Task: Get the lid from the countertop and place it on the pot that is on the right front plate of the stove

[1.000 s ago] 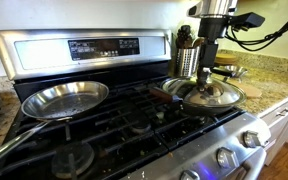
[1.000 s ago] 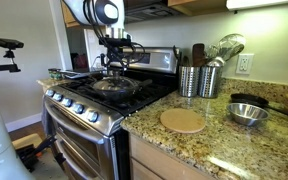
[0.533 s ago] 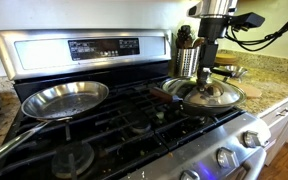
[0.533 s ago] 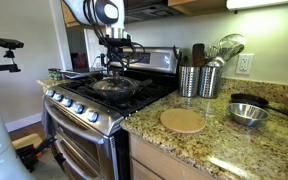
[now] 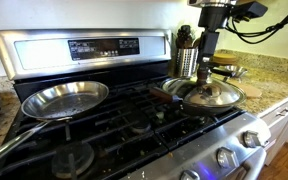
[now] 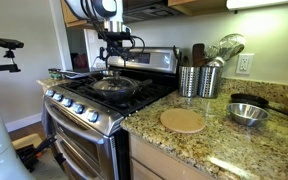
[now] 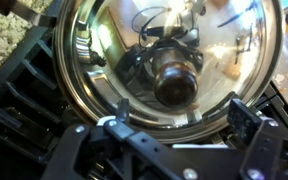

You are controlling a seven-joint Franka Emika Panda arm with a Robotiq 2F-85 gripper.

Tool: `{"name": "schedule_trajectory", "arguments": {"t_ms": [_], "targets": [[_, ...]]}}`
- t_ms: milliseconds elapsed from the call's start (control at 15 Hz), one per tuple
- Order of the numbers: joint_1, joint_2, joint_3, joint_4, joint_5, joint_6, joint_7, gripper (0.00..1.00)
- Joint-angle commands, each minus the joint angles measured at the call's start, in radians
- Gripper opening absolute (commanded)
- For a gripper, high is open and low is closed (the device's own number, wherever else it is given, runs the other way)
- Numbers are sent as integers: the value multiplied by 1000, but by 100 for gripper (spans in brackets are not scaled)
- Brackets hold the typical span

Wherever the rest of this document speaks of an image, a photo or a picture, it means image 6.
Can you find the black range hood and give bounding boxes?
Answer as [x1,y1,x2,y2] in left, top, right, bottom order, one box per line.
[123,0,182,25]

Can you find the round cork trivet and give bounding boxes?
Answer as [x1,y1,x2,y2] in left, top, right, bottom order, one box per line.
[159,107,207,135]

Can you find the large black frying pan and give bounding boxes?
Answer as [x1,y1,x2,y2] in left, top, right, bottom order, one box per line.
[89,77,154,102]

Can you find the black camera on stand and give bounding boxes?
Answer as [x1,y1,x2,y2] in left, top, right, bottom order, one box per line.
[0,37,25,74]

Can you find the shiny metal ladle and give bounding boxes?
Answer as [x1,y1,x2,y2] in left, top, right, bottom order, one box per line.
[205,56,226,68]

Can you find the small green jar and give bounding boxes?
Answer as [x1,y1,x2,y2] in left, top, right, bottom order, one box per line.
[47,67,64,81]

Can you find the white wall outlet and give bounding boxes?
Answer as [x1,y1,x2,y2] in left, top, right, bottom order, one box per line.
[235,53,255,76]

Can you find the wooden wall cabinet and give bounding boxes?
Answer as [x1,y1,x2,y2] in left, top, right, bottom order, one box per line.
[59,0,230,29]

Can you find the white drawer cabinet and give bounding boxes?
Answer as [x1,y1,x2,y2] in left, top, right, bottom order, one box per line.
[127,133,218,180]

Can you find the under cabinet light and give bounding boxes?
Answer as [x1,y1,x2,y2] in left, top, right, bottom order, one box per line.
[225,0,288,11]

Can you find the stainless steel bowl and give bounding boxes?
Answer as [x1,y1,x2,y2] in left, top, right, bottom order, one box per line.
[226,102,271,127]

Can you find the small black skillet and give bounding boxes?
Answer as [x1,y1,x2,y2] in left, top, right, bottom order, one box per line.
[230,92,288,118]

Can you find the flat dark grey device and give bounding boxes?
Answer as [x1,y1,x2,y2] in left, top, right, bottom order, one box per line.
[59,69,93,80]

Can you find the black and orange clamp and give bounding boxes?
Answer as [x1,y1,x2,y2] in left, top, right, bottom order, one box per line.
[15,134,67,173]

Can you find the dark wooden spatula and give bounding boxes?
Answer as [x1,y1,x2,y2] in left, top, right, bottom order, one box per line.
[192,42,207,68]

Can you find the stainless steel gas stove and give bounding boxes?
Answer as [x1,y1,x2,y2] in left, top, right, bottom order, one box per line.
[41,46,180,180]

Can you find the wire whisk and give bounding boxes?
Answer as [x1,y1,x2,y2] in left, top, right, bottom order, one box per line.
[205,44,220,61]

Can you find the glass lid with steel rim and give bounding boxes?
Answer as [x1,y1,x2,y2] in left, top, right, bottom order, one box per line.
[91,75,139,93]

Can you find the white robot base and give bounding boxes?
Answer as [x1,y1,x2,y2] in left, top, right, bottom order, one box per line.
[0,59,36,180]

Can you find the perforated steel utensil holder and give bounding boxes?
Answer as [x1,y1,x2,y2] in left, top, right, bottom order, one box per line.
[197,65,223,100]
[177,65,201,99]

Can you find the silver stove knob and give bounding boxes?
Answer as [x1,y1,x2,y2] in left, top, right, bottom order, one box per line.
[52,92,64,103]
[71,102,85,115]
[85,110,100,124]
[61,97,74,108]
[45,88,56,98]

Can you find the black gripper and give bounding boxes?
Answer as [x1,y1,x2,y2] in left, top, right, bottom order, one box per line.
[98,30,134,72]

